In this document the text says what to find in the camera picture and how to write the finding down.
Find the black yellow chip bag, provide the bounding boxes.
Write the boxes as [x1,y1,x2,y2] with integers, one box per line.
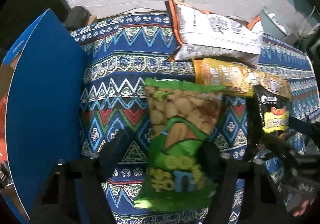
[251,85,291,138]

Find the green bean snack bag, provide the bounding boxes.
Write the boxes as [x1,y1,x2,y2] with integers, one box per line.
[134,78,226,212]

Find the yellow long snack pack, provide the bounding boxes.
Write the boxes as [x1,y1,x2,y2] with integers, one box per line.
[193,58,292,99]

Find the white orange snack bag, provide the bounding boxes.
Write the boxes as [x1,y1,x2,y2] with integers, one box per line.
[165,0,263,67]

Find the person right hand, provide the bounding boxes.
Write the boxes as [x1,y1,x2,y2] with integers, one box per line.
[293,199,315,217]

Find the blue cardboard box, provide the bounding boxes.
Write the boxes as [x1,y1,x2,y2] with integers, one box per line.
[1,10,87,215]

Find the light blue trash bin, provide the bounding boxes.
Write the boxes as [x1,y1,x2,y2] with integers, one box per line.
[259,6,291,40]

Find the blue patterned cloth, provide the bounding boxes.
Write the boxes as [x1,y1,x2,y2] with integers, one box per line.
[71,13,319,223]

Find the black round object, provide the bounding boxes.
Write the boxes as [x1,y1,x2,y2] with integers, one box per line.
[64,6,91,31]

